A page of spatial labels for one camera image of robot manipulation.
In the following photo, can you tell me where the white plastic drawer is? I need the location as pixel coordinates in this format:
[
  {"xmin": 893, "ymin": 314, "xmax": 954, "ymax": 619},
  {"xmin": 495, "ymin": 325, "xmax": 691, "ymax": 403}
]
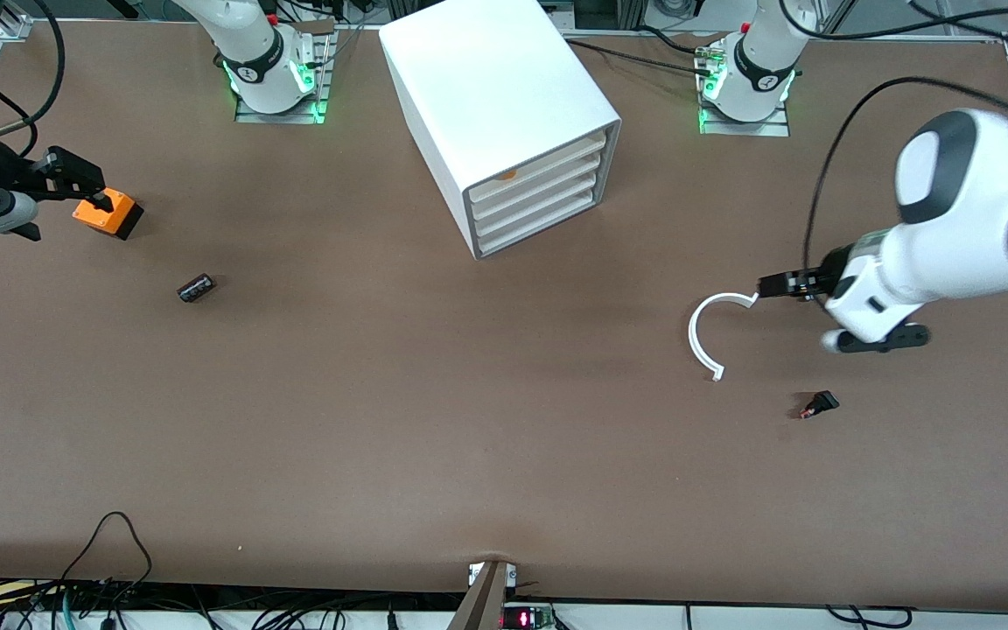
[
  {"xmin": 477, "ymin": 190, "xmax": 598, "ymax": 256},
  {"xmin": 472, "ymin": 156, "xmax": 604, "ymax": 224},
  {"xmin": 474, "ymin": 173, "xmax": 600, "ymax": 240},
  {"xmin": 468, "ymin": 131, "xmax": 609, "ymax": 208}
]

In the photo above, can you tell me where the orange and black box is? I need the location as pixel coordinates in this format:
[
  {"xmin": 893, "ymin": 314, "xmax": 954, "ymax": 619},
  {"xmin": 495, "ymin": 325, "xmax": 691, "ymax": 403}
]
[{"xmin": 72, "ymin": 188, "xmax": 145, "ymax": 242}]

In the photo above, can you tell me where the device with red display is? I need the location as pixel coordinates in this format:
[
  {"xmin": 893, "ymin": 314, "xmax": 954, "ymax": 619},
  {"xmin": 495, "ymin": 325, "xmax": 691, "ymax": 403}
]
[{"xmin": 500, "ymin": 603, "xmax": 556, "ymax": 630}]

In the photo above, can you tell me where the white plastic C-shaped ring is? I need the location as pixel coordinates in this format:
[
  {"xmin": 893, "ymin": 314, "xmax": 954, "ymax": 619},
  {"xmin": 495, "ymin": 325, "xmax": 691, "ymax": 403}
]
[{"xmin": 688, "ymin": 291, "xmax": 760, "ymax": 382}]

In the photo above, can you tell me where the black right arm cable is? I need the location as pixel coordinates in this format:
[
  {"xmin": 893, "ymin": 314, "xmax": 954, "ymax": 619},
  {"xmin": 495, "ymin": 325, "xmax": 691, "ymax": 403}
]
[{"xmin": 0, "ymin": 0, "xmax": 67, "ymax": 158}]

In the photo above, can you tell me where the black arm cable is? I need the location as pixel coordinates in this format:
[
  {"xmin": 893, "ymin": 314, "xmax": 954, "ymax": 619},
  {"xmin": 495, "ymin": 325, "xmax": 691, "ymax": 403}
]
[
  {"xmin": 801, "ymin": 76, "xmax": 1008, "ymax": 274},
  {"xmin": 0, "ymin": 0, "xmax": 67, "ymax": 158}
]

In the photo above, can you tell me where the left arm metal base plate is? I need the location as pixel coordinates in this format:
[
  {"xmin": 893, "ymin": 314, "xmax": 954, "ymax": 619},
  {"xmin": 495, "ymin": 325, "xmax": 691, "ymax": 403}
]
[{"xmin": 697, "ymin": 44, "xmax": 793, "ymax": 138}]

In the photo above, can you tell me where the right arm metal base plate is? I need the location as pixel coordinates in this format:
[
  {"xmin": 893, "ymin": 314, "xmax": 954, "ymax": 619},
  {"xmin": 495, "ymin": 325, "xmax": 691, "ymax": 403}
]
[{"xmin": 234, "ymin": 31, "xmax": 333, "ymax": 126}]

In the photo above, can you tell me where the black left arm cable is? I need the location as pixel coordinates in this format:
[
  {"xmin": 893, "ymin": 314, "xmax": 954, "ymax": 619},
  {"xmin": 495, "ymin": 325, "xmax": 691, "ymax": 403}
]
[{"xmin": 801, "ymin": 76, "xmax": 1008, "ymax": 274}]

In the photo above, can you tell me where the aluminium table edge rail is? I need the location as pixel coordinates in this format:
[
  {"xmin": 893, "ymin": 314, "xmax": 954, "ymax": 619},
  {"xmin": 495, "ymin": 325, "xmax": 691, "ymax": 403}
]
[{"xmin": 556, "ymin": 29, "xmax": 1008, "ymax": 44}]

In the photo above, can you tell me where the black cable on table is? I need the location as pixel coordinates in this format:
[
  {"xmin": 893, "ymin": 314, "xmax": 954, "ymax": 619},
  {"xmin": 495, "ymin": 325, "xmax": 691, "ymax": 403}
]
[{"xmin": 564, "ymin": 38, "xmax": 717, "ymax": 76}]

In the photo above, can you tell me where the black looped cable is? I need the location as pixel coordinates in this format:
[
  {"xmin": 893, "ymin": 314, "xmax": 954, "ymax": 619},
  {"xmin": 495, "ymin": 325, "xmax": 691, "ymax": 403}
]
[{"xmin": 57, "ymin": 511, "xmax": 155, "ymax": 606}]

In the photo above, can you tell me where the white drawer cabinet grey frame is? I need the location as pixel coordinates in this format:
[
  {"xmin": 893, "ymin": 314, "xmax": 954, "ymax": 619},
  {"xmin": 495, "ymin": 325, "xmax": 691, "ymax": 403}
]
[{"xmin": 379, "ymin": 0, "xmax": 623, "ymax": 261}]

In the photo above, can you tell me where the tangled black cable bundle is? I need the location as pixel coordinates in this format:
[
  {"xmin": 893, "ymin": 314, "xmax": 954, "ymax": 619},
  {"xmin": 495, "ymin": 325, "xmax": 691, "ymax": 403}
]
[{"xmin": 0, "ymin": 576, "xmax": 457, "ymax": 630}]

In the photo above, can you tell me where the brown camera post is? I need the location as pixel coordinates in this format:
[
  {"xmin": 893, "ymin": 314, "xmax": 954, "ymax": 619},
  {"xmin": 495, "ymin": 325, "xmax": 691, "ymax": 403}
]
[{"xmin": 446, "ymin": 560, "xmax": 513, "ymax": 630}]

